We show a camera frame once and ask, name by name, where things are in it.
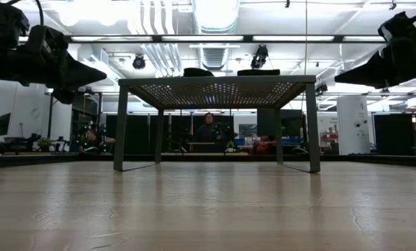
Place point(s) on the black partition screen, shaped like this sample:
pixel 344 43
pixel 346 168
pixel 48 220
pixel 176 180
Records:
pixel 136 134
pixel 393 134

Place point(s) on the white pillar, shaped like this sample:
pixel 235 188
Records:
pixel 352 118

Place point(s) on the grey perforated metal shelf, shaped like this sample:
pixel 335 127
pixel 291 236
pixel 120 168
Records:
pixel 215 79

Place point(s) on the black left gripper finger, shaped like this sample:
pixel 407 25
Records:
pixel 64 95
pixel 82 75

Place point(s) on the grey domed object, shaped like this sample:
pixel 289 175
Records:
pixel 91 151
pixel 300 150

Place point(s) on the black table border rail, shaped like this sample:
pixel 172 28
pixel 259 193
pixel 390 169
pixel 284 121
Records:
pixel 37 159

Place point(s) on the ceiling air vent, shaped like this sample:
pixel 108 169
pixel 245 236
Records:
pixel 213 57

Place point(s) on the black cabinet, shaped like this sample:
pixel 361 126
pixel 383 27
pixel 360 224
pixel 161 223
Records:
pixel 267 122

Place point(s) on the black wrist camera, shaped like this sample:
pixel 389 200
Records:
pixel 403 28
pixel 5 24

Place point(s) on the silver ventilation duct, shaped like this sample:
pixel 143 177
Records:
pixel 216 14

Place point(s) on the round ridged black plate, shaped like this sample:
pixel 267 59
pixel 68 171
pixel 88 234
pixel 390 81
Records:
pixel 197 72

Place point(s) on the potted green plant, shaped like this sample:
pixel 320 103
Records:
pixel 44 143

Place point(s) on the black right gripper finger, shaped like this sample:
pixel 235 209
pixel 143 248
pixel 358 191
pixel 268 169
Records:
pixel 368 75

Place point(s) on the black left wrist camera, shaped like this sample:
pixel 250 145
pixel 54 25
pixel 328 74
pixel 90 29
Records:
pixel 5 24

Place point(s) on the black ceiling spotlight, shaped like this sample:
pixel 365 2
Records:
pixel 259 55
pixel 139 62

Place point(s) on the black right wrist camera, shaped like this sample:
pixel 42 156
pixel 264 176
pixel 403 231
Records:
pixel 403 28

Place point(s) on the black monitor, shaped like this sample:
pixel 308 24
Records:
pixel 3 125

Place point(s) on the shelf with red bins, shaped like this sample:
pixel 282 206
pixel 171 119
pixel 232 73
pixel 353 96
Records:
pixel 328 136

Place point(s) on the black metal frame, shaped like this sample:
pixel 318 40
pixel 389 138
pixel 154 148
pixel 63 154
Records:
pixel 51 118

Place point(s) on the person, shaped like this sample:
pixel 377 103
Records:
pixel 93 141
pixel 262 146
pixel 207 134

